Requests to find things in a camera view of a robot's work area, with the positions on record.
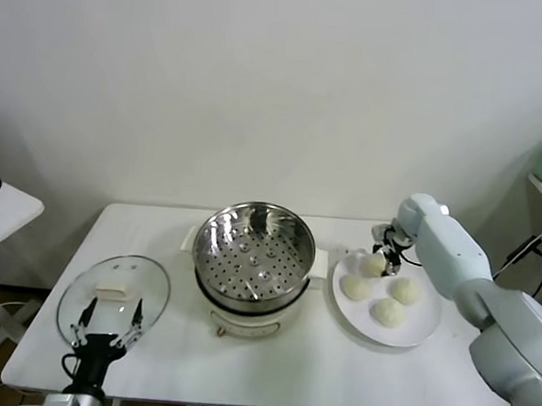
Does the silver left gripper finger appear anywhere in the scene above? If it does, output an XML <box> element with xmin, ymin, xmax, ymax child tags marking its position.
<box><xmin>67</xmin><ymin>295</ymin><xmax>98</xmax><ymax>350</ymax></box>
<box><xmin>115</xmin><ymin>296</ymin><xmax>146</xmax><ymax>349</ymax></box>

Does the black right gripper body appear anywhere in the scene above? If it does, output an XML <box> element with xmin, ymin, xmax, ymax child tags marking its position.
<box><xmin>369</xmin><ymin>223</ymin><xmax>415</xmax><ymax>257</ymax></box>

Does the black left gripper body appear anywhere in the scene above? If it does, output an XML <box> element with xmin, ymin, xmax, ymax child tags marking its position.
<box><xmin>62</xmin><ymin>330</ymin><xmax>129</xmax><ymax>398</ymax></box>

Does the white steamed baozi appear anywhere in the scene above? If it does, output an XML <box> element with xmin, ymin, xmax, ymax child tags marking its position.
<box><xmin>367</xmin><ymin>295</ymin><xmax>409</xmax><ymax>328</ymax></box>
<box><xmin>358</xmin><ymin>252</ymin><xmax>387</xmax><ymax>277</ymax></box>
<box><xmin>341</xmin><ymin>273</ymin><xmax>374</xmax><ymax>302</ymax></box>
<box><xmin>388</xmin><ymin>275</ymin><xmax>423</xmax><ymax>307</ymax></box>

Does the stainless steel steamer basket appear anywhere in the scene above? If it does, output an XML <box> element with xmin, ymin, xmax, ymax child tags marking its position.
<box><xmin>186</xmin><ymin>196</ymin><xmax>320</xmax><ymax>320</ymax></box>

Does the white round plate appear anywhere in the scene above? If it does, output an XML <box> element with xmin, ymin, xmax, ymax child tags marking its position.
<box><xmin>326</xmin><ymin>245</ymin><xmax>447</xmax><ymax>352</ymax></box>

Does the white electric cooker pot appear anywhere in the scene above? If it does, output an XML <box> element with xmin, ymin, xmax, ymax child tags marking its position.
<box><xmin>172</xmin><ymin>223</ymin><xmax>332</xmax><ymax>347</ymax></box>

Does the white side table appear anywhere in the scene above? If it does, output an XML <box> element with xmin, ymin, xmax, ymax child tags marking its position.
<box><xmin>0</xmin><ymin>182</ymin><xmax>48</xmax><ymax>366</ymax></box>

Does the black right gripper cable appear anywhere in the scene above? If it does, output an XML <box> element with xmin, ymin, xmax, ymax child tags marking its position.
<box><xmin>397</xmin><ymin>251</ymin><xmax>425</xmax><ymax>269</ymax></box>

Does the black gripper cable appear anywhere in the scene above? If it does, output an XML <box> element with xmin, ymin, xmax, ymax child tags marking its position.
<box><xmin>60</xmin><ymin>353</ymin><xmax>82</xmax><ymax>382</ymax></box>
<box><xmin>397</xmin><ymin>251</ymin><xmax>425</xmax><ymax>269</ymax></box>

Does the glass lid with white handle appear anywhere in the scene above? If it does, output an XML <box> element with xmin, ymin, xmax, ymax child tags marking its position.
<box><xmin>52</xmin><ymin>248</ymin><xmax>175</xmax><ymax>359</ymax></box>

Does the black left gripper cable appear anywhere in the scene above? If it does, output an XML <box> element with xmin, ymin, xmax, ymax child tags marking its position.
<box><xmin>60</xmin><ymin>353</ymin><xmax>82</xmax><ymax>382</ymax></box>

